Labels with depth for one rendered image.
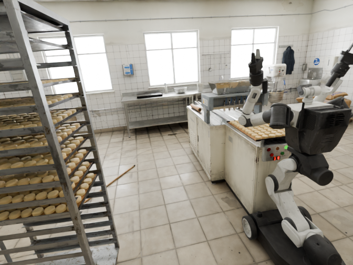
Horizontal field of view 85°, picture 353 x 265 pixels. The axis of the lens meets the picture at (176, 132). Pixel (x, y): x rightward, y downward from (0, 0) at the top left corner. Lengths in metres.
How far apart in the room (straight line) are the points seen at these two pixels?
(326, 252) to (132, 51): 4.86
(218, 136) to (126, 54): 3.51
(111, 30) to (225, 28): 2.83
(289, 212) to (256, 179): 0.35
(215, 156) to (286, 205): 0.98
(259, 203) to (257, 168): 0.39
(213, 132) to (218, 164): 0.44
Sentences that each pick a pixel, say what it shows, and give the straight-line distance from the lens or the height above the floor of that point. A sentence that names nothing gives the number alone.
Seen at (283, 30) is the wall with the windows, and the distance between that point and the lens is 6.71.
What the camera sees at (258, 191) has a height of 0.38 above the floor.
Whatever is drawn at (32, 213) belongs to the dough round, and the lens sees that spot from 1.29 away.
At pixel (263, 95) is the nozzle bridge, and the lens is 2.52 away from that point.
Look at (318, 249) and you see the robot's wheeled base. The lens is 1.74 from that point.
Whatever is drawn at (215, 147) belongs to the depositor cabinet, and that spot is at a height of 0.56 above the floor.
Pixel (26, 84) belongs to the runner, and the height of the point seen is 1.51.
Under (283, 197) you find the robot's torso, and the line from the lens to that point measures 1.91.
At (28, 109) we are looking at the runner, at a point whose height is 1.41.
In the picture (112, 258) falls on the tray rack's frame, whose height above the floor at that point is 0.15.
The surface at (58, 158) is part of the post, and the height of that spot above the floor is 1.19.
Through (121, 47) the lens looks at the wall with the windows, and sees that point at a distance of 5.20.
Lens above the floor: 1.54
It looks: 19 degrees down
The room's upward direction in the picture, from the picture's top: 4 degrees counter-clockwise
